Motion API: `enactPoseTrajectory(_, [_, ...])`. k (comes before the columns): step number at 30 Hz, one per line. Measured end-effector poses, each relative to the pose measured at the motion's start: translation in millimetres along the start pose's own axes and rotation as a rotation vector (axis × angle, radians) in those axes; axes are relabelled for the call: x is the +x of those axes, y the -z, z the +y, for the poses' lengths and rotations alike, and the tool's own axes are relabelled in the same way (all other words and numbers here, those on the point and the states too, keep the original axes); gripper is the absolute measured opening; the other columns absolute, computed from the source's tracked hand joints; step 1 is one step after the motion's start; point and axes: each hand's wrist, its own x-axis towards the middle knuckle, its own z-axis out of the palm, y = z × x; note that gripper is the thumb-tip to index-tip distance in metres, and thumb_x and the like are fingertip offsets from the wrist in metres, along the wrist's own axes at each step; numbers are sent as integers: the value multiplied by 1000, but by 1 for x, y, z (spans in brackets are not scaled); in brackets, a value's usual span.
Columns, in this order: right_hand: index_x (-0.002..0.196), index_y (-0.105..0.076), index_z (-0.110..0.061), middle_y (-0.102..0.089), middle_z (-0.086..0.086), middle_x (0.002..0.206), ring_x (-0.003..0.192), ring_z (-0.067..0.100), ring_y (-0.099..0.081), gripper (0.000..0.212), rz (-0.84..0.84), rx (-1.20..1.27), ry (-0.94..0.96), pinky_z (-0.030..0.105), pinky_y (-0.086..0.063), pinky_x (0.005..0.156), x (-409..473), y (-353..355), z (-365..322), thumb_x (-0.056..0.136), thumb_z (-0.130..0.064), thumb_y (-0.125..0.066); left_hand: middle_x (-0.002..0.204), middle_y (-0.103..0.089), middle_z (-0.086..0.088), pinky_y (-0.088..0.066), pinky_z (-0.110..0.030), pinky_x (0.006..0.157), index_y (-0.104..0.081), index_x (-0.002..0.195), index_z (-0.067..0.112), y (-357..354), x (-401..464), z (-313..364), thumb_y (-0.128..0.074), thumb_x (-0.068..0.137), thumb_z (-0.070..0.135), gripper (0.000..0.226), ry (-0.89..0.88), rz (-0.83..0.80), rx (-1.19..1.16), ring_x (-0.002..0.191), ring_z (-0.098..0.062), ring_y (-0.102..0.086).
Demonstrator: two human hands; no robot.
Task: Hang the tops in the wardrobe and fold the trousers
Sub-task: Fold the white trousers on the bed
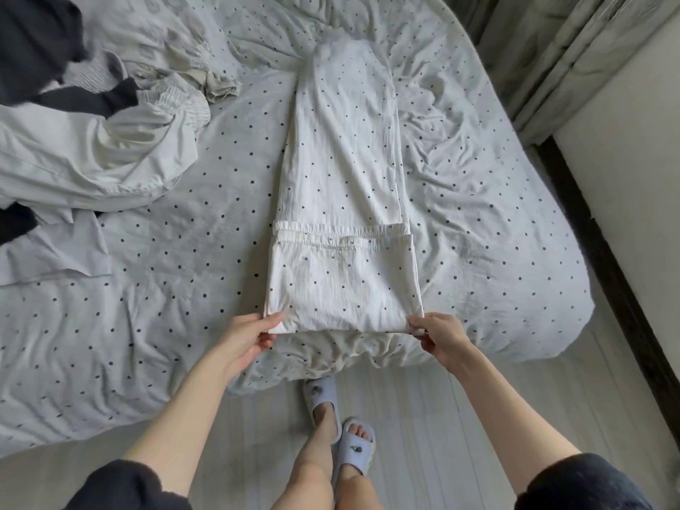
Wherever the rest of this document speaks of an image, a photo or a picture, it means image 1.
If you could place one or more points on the person's left hand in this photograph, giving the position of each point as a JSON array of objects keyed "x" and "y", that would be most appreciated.
[{"x": 246, "y": 343}]

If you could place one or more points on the person's right hand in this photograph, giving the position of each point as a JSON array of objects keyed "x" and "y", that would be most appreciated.
[{"x": 446, "y": 340}]

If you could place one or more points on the white polka dot trousers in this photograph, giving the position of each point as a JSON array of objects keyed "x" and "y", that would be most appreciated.
[{"x": 340, "y": 207}]

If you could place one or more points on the light grey smocked garment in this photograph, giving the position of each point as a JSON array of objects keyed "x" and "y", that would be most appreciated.
[{"x": 53, "y": 249}]

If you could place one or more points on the dark denim jeans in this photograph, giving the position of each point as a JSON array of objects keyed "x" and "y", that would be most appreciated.
[{"x": 16, "y": 223}]

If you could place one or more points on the cream patterned pyjama top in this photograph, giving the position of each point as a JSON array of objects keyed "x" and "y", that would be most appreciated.
[{"x": 170, "y": 37}]

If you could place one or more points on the black garment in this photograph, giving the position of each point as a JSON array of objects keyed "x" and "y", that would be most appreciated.
[{"x": 37, "y": 42}]

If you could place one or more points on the person's right forearm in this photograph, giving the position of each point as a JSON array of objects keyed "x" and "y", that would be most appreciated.
[{"x": 515, "y": 419}]

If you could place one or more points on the person's left forearm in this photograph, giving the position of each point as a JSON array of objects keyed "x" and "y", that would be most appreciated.
[{"x": 186, "y": 419}]

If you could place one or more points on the white dotted bed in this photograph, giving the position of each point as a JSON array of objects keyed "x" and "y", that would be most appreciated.
[{"x": 499, "y": 239}]

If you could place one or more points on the person's lower leg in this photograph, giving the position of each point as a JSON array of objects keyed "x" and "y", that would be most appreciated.
[
  {"x": 356, "y": 492},
  {"x": 308, "y": 467}
]

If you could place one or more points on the person's black left sleeve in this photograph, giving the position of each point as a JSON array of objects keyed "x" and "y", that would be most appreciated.
[{"x": 112, "y": 488}]

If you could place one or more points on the person's black sleeve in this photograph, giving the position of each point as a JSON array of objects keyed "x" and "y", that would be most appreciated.
[
  {"x": 112, "y": 488},
  {"x": 584, "y": 485}
]

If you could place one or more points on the person's black right sleeve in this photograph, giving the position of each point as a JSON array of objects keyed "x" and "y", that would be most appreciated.
[{"x": 584, "y": 485}]

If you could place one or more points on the white slipper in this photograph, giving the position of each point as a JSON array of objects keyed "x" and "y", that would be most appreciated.
[
  {"x": 356, "y": 453},
  {"x": 321, "y": 393}
]

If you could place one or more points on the striped beige curtain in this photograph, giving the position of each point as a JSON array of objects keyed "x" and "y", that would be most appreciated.
[{"x": 552, "y": 58}]

